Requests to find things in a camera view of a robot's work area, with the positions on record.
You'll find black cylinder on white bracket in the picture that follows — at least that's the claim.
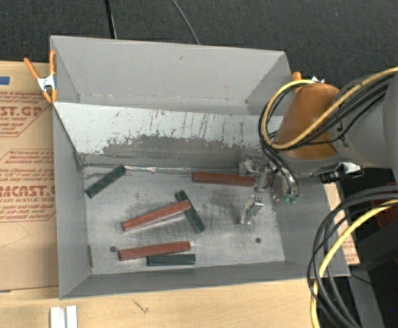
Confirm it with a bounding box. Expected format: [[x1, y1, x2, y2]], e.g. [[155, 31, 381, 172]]
[[318, 161, 364, 184]]

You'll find grey metal bin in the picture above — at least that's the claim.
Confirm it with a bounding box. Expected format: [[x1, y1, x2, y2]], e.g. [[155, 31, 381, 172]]
[[49, 35, 352, 301]]

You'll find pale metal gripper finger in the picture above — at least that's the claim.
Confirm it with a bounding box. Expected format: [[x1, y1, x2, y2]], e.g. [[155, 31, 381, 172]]
[[238, 159, 260, 177], [239, 193, 265, 226]]

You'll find dark green flat block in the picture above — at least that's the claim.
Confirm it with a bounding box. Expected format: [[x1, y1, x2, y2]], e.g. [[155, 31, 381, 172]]
[[146, 253, 197, 267], [174, 189, 207, 234], [84, 164, 128, 200]]

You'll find red-brown flat block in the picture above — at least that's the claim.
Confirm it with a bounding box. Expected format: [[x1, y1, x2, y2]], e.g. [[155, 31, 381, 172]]
[[121, 200, 192, 233], [191, 171, 256, 188], [117, 241, 192, 262]]

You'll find brown cardboard board red print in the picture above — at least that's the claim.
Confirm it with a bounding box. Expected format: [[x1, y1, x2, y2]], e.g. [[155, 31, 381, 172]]
[[0, 59, 360, 294]]

